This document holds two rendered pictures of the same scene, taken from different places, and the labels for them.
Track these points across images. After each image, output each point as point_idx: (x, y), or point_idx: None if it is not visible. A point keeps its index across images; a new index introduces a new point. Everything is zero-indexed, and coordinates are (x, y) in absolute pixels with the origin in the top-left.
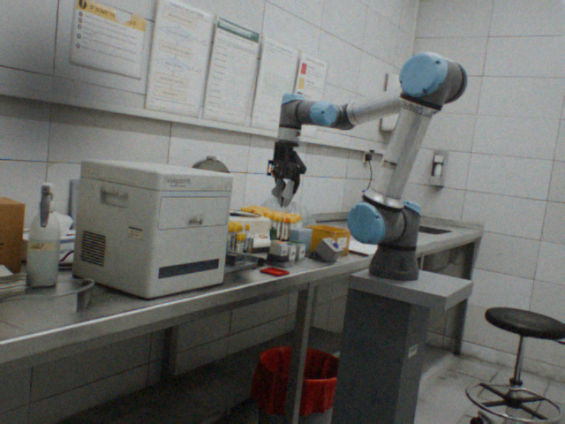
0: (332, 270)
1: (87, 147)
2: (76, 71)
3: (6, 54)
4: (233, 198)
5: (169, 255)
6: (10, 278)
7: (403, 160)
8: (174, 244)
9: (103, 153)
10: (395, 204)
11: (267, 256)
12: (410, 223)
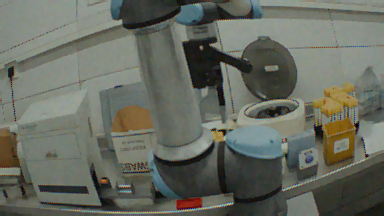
0: (295, 190)
1: (110, 58)
2: (93, 8)
3: (48, 25)
4: (329, 75)
5: (41, 178)
6: (11, 176)
7: (147, 93)
8: (41, 171)
9: (127, 57)
10: (168, 155)
11: None
12: (234, 172)
